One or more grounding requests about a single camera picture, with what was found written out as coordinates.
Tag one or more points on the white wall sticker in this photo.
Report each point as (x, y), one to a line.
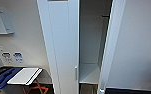
(6, 57)

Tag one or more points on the white wall sign holder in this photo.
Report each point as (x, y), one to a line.
(1, 20)

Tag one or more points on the white flat board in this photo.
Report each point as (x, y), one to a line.
(25, 75)

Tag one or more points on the orange stand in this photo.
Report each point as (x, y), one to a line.
(36, 88)

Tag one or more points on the blue wall sticker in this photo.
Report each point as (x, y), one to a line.
(18, 57)

